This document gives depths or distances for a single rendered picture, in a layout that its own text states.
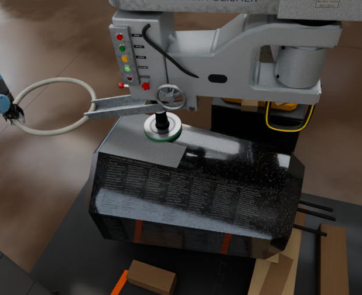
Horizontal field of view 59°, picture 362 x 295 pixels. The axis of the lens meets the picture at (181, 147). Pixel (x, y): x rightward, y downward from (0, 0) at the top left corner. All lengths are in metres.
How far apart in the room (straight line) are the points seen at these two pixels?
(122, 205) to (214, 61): 0.93
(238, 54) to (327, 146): 1.86
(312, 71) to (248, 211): 0.71
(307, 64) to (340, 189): 1.59
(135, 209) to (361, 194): 1.78
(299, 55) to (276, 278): 1.29
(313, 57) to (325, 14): 0.19
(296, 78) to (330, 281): 1.35
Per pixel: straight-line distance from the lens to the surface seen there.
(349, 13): 1.26
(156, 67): 1.44
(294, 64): 1.38
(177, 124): 1.83
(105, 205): 1.85
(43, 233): 2.73
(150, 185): 1.72
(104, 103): 1.94
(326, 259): 2.35
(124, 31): 1.37
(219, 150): 1.72
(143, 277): 2.20
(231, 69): 1.39
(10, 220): 2.92
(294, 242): 2.21
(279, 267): 2.11
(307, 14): 1.24
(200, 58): 1.37
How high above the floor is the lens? 2.18
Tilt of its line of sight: 49 degrees down
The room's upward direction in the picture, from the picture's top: 7 degrees counter-clockwise
